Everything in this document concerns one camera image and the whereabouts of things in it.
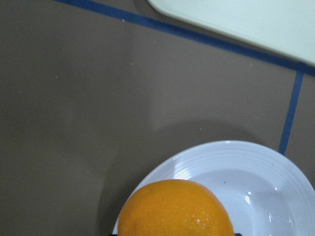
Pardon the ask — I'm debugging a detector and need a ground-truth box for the orange fruit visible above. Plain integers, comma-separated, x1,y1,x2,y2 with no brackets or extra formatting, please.
117,179,235,236

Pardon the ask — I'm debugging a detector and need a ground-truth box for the cream bear tray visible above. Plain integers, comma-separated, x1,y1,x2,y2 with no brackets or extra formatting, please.
149,0,315,65

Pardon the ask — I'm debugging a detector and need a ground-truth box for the white round plate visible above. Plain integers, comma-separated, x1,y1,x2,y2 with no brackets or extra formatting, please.
112,140,315,236

